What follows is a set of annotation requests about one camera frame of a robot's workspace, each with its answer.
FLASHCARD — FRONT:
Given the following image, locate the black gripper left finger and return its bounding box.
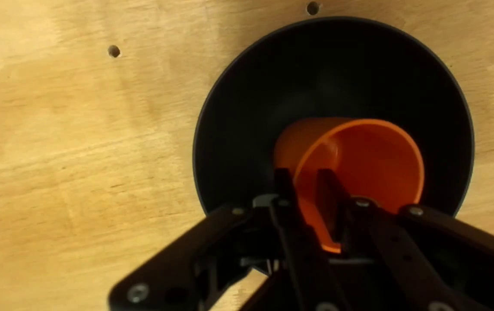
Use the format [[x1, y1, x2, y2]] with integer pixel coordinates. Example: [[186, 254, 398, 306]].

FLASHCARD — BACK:
[[107, 166, 343, 311]]

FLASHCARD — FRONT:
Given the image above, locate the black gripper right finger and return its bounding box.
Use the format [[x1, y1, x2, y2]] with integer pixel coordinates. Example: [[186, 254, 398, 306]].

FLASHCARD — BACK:
[[314, 168, 494, 311]]

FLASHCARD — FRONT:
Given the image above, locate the orange plastic cup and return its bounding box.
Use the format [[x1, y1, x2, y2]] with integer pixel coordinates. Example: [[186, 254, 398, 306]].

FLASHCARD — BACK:
[[272, 116, 426, 256]]

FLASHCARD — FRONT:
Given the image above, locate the black bowl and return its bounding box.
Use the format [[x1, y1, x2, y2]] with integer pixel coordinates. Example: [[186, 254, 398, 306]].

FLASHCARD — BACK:
[[189, 14, 476, 220]]

